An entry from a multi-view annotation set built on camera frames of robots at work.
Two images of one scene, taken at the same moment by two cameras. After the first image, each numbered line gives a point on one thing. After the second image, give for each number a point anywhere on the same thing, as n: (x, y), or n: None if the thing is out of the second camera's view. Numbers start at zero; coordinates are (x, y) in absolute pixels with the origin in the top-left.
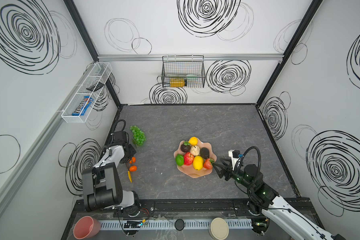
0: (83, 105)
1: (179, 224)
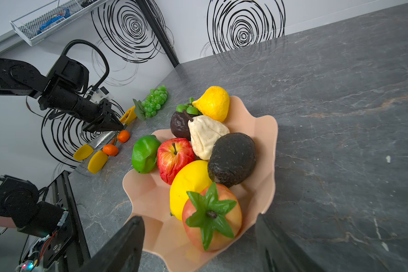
0: (55, 20)
1: None
